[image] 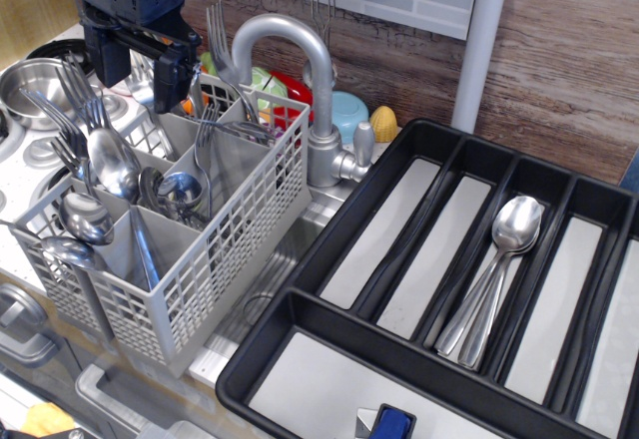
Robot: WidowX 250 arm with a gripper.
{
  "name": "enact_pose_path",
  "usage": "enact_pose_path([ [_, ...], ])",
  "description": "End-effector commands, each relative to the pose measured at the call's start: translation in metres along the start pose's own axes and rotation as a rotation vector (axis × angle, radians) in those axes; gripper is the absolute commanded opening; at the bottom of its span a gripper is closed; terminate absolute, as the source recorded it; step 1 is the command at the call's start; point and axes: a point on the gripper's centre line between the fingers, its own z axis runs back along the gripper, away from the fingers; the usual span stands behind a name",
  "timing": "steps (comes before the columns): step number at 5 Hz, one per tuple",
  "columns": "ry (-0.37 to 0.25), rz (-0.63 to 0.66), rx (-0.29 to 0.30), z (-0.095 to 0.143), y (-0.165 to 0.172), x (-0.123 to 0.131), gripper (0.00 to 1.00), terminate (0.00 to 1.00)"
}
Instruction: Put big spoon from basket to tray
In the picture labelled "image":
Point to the black cutlery tray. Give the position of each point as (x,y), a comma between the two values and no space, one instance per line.
(354,326)

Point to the yellow toy corn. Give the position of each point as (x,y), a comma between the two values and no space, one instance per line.
(384,124)

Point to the big steel spoon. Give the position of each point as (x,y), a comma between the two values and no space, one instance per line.
(115,164)

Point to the steel spoon front left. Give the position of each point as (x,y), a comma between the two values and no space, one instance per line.
(87,219)

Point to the steel fork in middle compartment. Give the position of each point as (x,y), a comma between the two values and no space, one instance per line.
(204,137)

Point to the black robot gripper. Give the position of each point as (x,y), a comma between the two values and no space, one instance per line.
(173,70)

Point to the grey metal post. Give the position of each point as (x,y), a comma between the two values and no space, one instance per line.
(480,42)

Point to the silver toy faucet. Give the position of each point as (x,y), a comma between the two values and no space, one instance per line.
(328,162)

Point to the steel pot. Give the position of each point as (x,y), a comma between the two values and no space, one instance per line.
(33,75)

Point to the steel forks cluster left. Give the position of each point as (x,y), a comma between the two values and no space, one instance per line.
(72,145)

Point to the small steel spoon centre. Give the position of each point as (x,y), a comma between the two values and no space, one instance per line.
(180,189)

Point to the blue object at bottom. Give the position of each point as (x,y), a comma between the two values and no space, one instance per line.
(392,423)

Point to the stacked steel spoons in tray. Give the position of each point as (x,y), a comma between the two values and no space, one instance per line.
(515,230)

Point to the steel sink basin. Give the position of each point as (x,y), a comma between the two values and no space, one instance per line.
(287,254)

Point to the tall steel fork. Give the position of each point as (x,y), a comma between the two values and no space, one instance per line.
(222,58)

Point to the grey plastic cutlery basket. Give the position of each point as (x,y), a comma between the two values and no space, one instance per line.
(258,193)

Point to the steel spoon lowest left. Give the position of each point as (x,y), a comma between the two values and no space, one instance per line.
(67,249)

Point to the light blue bowl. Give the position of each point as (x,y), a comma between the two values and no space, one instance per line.
(348,111)

